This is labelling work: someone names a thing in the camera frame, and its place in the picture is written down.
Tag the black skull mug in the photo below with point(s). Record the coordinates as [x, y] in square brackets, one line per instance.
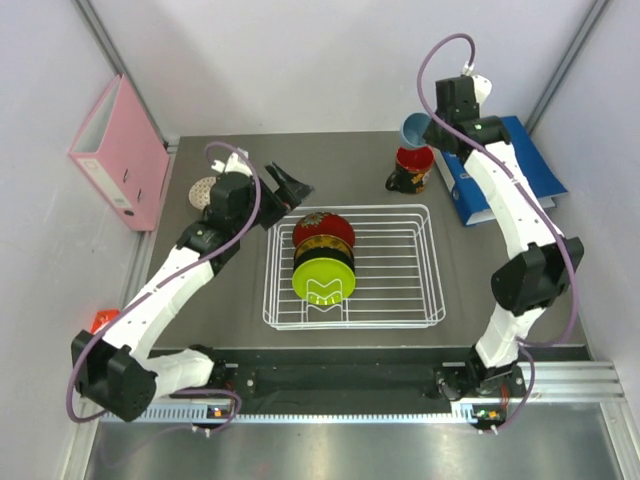
[411, 171]

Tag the white wire dish rack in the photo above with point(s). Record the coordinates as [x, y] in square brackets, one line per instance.
[397, 277]

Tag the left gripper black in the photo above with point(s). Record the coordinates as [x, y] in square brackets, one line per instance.
[289, 195]

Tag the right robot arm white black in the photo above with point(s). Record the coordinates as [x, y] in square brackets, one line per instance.
[541, 263]

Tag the blue binder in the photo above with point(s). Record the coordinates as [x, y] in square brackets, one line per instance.
[468, 200]

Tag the lime green plate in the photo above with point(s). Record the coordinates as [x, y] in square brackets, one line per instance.
[324, 281]

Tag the patterned small bowl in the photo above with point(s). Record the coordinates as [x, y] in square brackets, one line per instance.
[199, 193]

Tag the pink binder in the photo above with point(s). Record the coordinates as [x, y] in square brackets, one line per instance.
[119, 151]

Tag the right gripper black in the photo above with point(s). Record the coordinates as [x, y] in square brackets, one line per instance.
[430, 137]

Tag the black gold plate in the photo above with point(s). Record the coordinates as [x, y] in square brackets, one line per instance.
[323, 247]

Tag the light blue cup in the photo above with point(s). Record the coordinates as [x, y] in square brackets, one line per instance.
[412, 130]

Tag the red floral bowl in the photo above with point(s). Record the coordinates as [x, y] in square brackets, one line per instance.
[323, 223]

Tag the red emergency button box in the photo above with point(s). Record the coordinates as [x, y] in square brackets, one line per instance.
[103, 318]

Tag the slotted cable duct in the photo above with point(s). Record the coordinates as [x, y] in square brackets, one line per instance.
[203, 413]

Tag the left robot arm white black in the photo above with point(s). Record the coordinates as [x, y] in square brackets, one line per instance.
[113, 365]

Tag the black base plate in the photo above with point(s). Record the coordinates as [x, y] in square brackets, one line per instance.
[358, 380]

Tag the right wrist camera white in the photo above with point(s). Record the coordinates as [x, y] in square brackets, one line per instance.
[475, 87]

